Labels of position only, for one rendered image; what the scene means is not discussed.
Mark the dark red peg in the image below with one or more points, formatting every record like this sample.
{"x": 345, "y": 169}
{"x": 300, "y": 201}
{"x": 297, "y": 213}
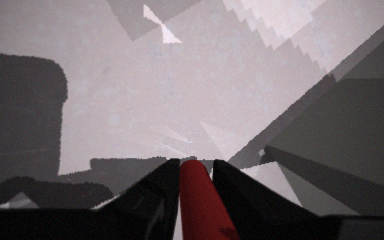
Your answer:
{"x": 203, "y": 214}

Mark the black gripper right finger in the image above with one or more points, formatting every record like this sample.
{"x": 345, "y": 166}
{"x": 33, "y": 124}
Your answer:
{"x": 259, "y": 213}

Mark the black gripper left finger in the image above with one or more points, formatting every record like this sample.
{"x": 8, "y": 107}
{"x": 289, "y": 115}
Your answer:
{"x": 147, "y": 211}

